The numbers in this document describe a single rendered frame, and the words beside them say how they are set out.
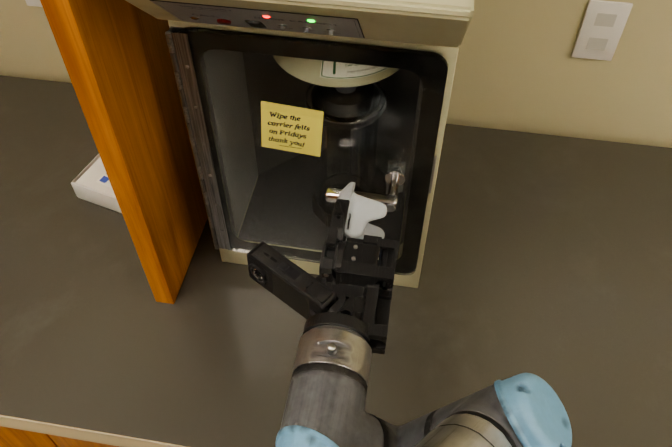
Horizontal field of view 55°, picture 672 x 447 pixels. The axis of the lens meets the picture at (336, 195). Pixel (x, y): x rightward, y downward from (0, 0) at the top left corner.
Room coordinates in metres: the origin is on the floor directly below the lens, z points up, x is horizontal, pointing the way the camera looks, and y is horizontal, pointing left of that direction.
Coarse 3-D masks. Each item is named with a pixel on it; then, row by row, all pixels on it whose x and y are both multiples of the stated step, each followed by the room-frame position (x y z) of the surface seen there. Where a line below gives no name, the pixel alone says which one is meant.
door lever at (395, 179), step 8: (392, 176) 0.56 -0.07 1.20; (400, 176) 0.56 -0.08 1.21; (392, 184) 0.54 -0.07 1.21; (400, 184) 0.56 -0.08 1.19; (328, 192) 0.53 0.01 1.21; (336, 192) 0.53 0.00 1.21; (360, 192) 0.53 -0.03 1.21; (368, 192) 0.53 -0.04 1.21; (392, 192) 0.53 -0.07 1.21; (328, 200) 0.52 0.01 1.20; (376, 200) 0.52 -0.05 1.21; (384, 200) 0.51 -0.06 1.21; (392, 200) 0.51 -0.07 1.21; (392, 208) 0.51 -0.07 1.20
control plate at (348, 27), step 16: (176, 16) 0.56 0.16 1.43; (192, 16) 0.55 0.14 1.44; (208, 16) 0.55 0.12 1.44; (224, 16) 0.54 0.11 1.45; (240, 16) 0.53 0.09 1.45; (256, 16) 0.52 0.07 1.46; (272, 16) 0.52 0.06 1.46; (288, 16) 0.51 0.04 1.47; (304, 16) 0.50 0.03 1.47; (320, 16) 0.49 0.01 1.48; (304, 32) 0.56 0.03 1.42; (320, 32) 0.55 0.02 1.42; (336, 32) 0.54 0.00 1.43; (352, 32) 0.53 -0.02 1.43
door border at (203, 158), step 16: (176, 48) 0.60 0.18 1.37; (400, 48) 0.57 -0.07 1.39; (176, 64) 0.60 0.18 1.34; (192, 64) 0.60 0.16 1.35; (192, 80) 0.60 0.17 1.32; (192, 96) 0.60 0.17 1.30; (192, 112) 0.60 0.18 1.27; (192, 128) 0.60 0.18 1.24; (208, 144) 0.60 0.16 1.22; (208, 160) 0.60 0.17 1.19; (208, 176) 0.60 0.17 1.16; (208, 192) 0.60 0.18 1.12; (208, 208) 0.60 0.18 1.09; (224, 224) 0.60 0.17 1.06; (224, 240) 0.60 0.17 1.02
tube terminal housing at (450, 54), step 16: (256, 32) 0.60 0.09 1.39; (272, 32) 0.60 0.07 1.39; (288, 32) 0.59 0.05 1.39; (416, 48) 0.57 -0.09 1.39; (432, 48) 0.57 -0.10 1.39; (448, 48) 0.57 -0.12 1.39; (448, 64) 0.57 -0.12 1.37; (448, 80) 0.57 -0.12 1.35; (448, 96) 0.57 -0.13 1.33; (432, 192) 0.57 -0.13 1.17; (224, 256) 0.62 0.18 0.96; (240, 256) 0.61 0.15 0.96; (416, 272) 0.57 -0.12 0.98
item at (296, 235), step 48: (192, 48) 0.60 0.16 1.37; (240, 48) 0.59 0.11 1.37; (288, 48) 0.58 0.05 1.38; (336, 48) 0.57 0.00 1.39; (384, 48) 0.57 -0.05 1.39; (240, 96) 0.59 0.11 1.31; (288, 96) 0.58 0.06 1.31; (336, 96) 0.57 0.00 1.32; (384, 96) 0.56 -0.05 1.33; (432, 96) 0.55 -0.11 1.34; (240, 144) 0.59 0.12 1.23; (336, 144) 0.57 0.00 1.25; (384, 144) 0.56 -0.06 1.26; (432, 144) 0.55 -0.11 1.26; (240, 192) 0.60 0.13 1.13; (288, 192) 0.58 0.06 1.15; (384, 192) 0.56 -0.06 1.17; (240, 240) 0.60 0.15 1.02; (288, 240) 0.59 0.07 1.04
